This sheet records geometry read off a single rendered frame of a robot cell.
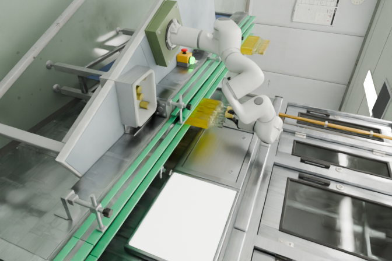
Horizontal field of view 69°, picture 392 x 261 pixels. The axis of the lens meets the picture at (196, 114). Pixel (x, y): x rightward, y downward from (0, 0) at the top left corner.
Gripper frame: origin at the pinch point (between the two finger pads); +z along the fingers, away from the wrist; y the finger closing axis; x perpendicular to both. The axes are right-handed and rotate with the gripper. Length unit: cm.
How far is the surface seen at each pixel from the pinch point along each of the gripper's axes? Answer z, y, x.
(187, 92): 20.1, 13.4, 13.6
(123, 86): 24, 32, 51
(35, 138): 41, 18, 83
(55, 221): 10, 7, 97
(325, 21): 84, -100, -569
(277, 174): -34.3, -16.6, 9.6
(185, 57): 38.0, 21.1, -7.3
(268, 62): 189, -217, -541
